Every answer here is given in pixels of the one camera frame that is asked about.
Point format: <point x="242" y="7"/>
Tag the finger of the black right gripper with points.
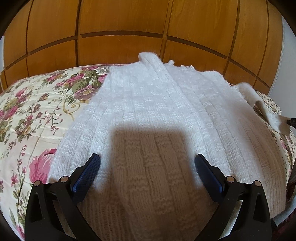
<point x="292" y="122"/>

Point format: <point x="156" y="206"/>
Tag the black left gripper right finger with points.
<point x="242" y="212"/>

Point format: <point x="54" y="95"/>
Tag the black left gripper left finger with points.
<point x="52" y="212"/>

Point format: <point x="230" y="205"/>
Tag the white knitted sweater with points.
<point x="147" y="122"/>

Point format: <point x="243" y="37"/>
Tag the wooden wardrobe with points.
<point x="242" y="40"/>

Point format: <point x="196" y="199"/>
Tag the floral quilted bedspread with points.
<point x="35" y="115"/>

